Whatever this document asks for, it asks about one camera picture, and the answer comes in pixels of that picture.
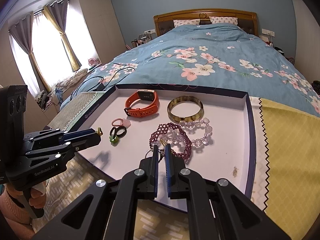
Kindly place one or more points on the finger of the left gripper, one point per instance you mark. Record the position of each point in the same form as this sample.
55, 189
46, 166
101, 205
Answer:
75, 134
84, 142

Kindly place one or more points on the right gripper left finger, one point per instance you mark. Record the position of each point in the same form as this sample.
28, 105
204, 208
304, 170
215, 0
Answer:
148, 187

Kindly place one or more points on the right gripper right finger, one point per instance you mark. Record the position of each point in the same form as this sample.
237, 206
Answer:
173, 165

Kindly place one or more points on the green gold pendant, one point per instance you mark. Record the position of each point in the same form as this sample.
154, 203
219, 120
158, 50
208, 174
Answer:
99, 131

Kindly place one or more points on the black hair tie green charm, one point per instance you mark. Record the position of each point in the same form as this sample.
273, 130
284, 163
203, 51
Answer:
116, 133

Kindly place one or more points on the tortoiseshell bangle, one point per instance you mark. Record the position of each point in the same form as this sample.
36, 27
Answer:
185, 108

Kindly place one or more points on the orange smart watch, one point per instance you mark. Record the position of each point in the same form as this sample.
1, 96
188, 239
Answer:
142, 103

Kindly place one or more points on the left forearm pink sleeve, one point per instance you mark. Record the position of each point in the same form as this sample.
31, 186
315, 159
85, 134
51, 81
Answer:
17, 217

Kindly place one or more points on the left hand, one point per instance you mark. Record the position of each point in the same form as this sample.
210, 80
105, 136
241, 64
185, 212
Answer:
37, 200

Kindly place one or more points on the patchwork patterned table cloth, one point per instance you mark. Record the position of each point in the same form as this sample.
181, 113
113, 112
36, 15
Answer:
286, 184

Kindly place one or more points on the purple yellow curtains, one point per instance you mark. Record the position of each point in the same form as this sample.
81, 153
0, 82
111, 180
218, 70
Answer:
41, 48

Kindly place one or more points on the blue floral duvet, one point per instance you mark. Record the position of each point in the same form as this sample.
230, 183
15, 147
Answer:
215, 55

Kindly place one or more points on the nightstand clutter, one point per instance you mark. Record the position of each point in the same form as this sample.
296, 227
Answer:
144, 38

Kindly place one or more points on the wooden headboard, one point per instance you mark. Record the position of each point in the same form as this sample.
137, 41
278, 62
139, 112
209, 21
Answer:
247, 21

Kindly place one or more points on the left patterned pillow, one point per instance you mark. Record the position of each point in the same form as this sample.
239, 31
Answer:
178, 23

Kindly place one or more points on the patterned pillow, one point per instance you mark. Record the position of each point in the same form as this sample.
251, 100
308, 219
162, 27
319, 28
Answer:
229, 20
178, 23

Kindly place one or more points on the right patterned pillow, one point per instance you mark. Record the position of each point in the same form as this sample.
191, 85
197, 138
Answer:
229, 20

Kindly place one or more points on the pile of dark clothes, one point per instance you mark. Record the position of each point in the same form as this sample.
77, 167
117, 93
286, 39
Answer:
316, 86

